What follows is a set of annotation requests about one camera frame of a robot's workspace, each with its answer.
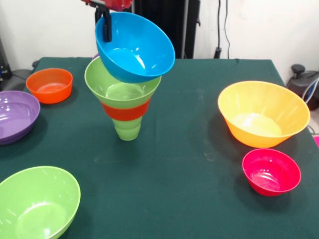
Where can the black pedestal column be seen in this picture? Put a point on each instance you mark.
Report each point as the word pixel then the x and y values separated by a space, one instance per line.
pixel 179 22

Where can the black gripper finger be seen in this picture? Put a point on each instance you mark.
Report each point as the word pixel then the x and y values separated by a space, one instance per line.
pixel 107 30
pixel 97 15

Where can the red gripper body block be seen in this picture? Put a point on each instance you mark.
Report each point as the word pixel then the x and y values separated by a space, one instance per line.
pixel 114 4

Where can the large green bowl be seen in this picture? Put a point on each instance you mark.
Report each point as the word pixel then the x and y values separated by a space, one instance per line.
pixel 37 206

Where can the small green bowl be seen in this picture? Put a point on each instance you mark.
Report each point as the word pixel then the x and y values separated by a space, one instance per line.
pixel 99 84

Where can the large orange bowl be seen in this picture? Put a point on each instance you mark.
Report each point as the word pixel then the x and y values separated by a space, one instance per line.
pixel 261 117

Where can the red-orange bowl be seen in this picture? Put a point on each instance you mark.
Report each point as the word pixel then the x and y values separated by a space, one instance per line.
pixel 124 113
pixel 49 87

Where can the pink bowl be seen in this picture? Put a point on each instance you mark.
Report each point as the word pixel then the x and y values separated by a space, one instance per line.
pixel 271 174

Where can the black grey base foot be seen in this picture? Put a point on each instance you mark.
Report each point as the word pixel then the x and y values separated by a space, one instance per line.
pixel 301 84
pixel 15 79

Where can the dark green table cloth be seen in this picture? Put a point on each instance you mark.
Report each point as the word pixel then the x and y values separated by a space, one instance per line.
pixel 187 139

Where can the blue bowl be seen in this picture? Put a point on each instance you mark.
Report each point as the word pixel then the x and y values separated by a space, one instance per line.
pixel 139 62

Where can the green cup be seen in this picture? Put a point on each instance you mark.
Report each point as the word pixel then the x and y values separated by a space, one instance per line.
pixel 127 130

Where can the purple bowl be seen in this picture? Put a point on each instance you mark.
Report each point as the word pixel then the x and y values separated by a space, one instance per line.
pixel 95 56
pixel 15 117

